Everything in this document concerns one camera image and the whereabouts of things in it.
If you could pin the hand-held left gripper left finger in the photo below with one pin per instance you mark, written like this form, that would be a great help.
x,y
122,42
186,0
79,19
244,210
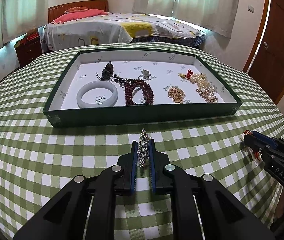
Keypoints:
x,y
133,162

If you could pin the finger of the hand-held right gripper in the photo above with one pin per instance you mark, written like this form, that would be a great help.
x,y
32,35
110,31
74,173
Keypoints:
x,y
266,137
254,143

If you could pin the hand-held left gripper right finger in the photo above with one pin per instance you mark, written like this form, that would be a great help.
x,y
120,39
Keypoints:
x,y
152,162

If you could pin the long red tassel gold charm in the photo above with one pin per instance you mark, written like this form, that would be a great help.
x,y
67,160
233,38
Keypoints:
x,y
246,132

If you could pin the green shallow box tray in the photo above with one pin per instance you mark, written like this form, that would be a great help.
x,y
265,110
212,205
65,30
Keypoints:
x,y
132,117

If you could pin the white jade bangle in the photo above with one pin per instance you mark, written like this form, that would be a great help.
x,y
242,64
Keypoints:
x,y
82,100

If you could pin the short red tassel gold charm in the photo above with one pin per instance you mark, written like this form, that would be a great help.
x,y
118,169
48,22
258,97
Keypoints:
x,y
188,73

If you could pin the pearl cluster jewelry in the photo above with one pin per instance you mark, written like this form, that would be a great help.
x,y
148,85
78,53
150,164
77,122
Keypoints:
x,y
208,95

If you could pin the green checked tablecloth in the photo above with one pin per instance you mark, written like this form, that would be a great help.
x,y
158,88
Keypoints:
x,y
57,155

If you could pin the brown wooden door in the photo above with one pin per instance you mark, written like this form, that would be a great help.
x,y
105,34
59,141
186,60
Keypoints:
x,y
281,42

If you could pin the blue checked bed sheet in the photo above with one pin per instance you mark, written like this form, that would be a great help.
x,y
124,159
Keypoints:
x,y
181,41

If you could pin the white patterned bedspread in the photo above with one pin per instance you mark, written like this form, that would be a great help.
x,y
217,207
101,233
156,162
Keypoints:
x,y
94,30

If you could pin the dark wooden nightstand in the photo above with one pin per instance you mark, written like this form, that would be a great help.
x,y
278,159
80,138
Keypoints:
x,y
29,52

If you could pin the pink pillow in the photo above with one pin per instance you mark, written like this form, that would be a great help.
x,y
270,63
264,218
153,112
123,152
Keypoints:
x,y
82,15

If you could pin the red box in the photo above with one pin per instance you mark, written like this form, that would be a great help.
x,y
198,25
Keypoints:
x,y
33,37

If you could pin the orange pillow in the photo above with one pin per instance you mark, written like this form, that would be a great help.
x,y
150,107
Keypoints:
x,y
75,9

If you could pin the wooden bed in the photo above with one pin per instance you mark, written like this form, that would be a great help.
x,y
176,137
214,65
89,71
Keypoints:
x,y
82,5

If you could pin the white wall switch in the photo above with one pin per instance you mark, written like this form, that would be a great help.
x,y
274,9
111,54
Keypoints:
x,y
250,8

